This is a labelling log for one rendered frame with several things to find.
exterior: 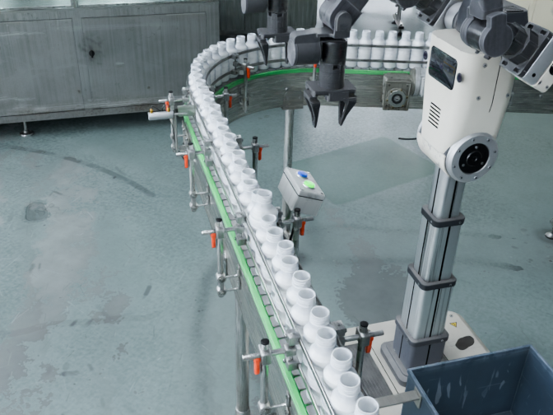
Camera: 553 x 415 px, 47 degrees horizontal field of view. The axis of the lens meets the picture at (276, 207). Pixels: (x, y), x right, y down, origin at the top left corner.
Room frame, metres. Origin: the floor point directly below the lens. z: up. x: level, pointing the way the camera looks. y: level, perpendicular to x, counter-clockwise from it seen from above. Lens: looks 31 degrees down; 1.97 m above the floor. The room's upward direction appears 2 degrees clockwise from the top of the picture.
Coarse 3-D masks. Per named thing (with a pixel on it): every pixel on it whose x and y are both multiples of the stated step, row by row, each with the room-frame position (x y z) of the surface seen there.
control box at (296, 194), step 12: (288, 168) 1.60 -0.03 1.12; (288, 180) 1.56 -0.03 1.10; (300, 180) 1.54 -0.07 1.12; (312, 180) 1.57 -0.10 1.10; (288, 192) 1.53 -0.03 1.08; (300, 192) 1.48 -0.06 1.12; (312, 192) 1.49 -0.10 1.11; (288, 204) 1.50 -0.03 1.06; (300, 204) 1.48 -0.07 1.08; (312, 204) 1.49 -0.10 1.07; (288, 216) 1.54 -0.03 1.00
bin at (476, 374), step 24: (456, 360) 1.04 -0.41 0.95; (480, 360) 1.05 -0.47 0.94; (504, 360) 1.07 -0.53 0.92; (528, 360) 1.08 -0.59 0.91; (408, 384) 1.00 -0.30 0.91; (432, 384) 1.02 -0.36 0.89; (456, 384) 1.04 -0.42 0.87; (480, 384) 1.06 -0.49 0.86; (504, 384) 1.08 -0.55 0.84; (528, 384) 1.06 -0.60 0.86; (552, 384) 1.00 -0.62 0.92; (408, 408) 0.98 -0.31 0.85; (432, 408) 0.90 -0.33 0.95; (456, 408) 1.04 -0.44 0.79; (480, 408) 1.06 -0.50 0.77; (504, 408) 1.08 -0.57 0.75; (528, 408) 1.04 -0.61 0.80; (552, 408) 0.98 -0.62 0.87
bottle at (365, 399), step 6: (366, 396) 0.73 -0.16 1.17; (360, 402) 0.72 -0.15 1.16; (366, 402) 0.73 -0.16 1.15; (372, 402) 0.72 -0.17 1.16; (360, 408) 0.73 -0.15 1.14; (366, 408) 0.73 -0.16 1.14; (372, 408) 0.72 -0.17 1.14; (378, 408) 0.70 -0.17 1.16; (354, 414) 0.72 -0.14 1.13; (360, 414) 0.70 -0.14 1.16; (366, 414) 0.70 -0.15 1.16; (372, 414) 0.70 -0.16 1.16; (378, 414) 0.70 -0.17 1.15
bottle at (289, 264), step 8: (288, 256) 1.12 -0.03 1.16; (288, 264) 1.09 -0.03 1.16; (296, 264) 1.09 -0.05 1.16; (280, 272) 1.10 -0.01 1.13; (288, 272) 1.08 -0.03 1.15; (280, 280) 1.09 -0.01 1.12; (288, 280) 1.08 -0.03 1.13; (280, 288) 1.08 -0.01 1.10; (280, 304) 1.08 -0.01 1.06; (280, 312) 1.08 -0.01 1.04
